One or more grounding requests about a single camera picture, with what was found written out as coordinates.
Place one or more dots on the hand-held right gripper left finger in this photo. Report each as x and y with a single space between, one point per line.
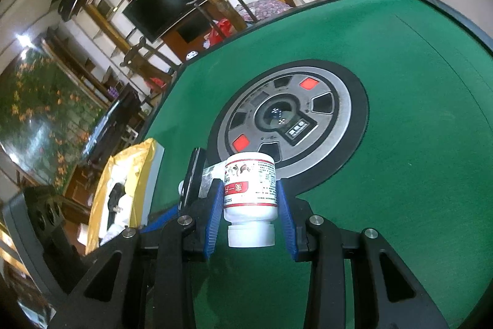
213 225

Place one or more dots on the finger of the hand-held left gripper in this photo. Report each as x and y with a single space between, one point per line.
160 222

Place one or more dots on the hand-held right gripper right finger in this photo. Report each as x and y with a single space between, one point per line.
287 228

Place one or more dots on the white bottle red label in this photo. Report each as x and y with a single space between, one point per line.
250 194

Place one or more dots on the yellow taped white tray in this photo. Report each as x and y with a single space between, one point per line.
136 167

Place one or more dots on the silver floral spray bottle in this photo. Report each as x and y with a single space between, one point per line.
212 175

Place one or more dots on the black tape roll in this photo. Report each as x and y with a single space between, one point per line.
192 178

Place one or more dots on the mahjong table centre panel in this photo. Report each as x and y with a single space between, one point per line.
327 128

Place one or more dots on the black glossy side table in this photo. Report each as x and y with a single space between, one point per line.
111 124

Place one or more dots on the floral painted screen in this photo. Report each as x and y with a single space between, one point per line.
42 113

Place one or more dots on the red plastic bag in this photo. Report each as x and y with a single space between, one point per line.
158 83
221 30

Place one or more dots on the dark wooden chair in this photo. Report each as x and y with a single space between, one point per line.
215 1
146 59

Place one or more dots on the floral cloth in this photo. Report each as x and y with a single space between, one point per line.
265 8

